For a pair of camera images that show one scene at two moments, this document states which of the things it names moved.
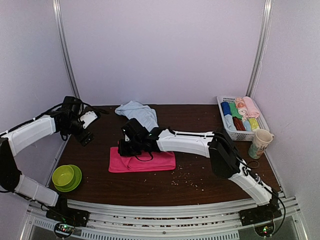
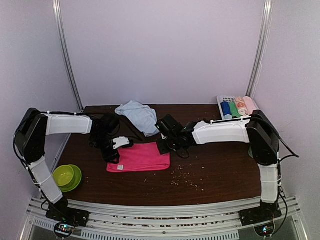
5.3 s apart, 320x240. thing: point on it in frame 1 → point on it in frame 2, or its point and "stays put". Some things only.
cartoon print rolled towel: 241,105 stays put
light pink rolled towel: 251,110 stays put
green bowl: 62,175 stays put
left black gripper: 80,137 → 109,157
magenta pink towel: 149,160 stays put
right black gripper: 122,151 → 161,148
